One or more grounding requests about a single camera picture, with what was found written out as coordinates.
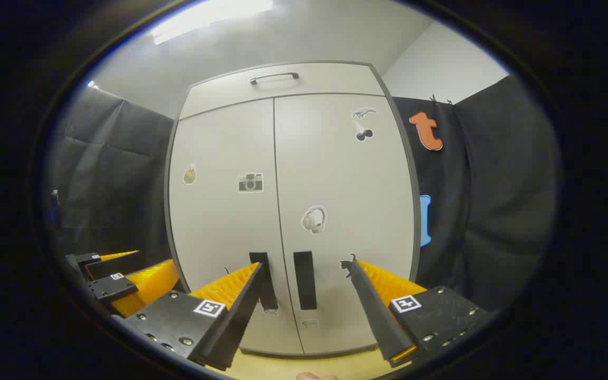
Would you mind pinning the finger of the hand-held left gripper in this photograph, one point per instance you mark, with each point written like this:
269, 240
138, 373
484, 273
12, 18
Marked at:
111, 287
85, 258

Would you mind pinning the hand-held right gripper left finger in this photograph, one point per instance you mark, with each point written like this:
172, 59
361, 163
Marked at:
235, 327

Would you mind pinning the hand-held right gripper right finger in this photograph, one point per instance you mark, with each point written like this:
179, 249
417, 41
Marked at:
380, 316

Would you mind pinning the white double-door shoe cabinet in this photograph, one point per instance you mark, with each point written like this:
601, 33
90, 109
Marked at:
416, 221

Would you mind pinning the white cabinet door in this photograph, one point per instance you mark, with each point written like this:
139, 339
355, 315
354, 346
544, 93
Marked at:
219, 221
346, 179

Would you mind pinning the white cabinet drawer front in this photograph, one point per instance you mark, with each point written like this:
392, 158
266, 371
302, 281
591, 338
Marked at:
330, 82

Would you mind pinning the yellow foam floor mat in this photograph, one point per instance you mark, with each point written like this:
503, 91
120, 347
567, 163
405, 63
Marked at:
293, 365

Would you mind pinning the ceiling light panel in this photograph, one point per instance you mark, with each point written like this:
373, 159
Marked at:
209, 16

